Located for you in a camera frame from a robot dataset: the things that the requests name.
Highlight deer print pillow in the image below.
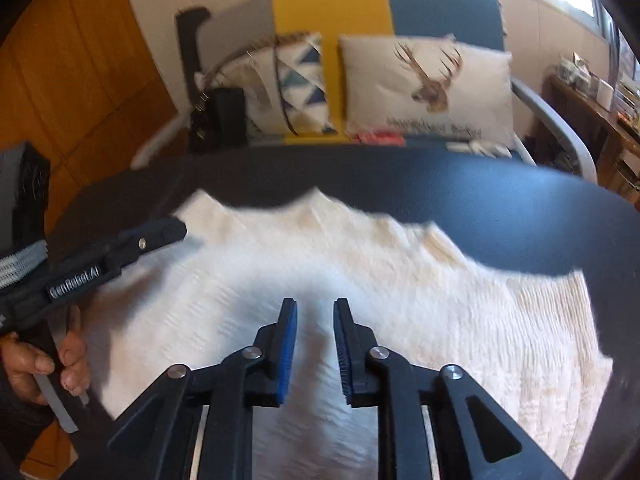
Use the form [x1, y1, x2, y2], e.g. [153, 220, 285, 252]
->
[338, 34, 516, 140]

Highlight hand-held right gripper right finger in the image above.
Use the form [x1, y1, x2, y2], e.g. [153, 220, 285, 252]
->
[333, 297, 568, 480]

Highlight cream knit sweater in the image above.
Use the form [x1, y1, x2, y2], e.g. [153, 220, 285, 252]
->
[85, 187, 615, 480]

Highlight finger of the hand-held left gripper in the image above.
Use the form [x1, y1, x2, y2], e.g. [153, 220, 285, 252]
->
[47, 217, 188, 306]

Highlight person's left hand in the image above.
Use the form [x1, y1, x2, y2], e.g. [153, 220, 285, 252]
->
[0, 307, 92, 406]

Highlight orange wooden wardrobe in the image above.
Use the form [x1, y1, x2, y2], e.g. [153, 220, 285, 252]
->
[0, 0, 186, 201]

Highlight dark wooden side table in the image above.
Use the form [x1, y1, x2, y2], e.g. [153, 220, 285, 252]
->
[547, 72, 640, 196]

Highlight black handbag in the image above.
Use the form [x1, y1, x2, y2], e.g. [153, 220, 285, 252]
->
[187, 87, 247, 153]

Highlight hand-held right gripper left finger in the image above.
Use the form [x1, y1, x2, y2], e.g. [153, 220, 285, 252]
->
[107, 297, 299, 480]

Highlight triangle pattern pillow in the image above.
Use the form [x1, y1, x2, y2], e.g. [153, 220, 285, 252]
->
[195, 31, 338, 136]

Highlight grey yellow blue sofa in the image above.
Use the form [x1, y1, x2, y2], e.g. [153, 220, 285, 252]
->
[131, 0, 598, 181]

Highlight person's left forearm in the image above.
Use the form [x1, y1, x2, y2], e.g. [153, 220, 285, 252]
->
[0, 375, 53, 466]

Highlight red pink cloth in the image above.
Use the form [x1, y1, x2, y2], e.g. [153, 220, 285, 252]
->
[352, 131, 406, 147]

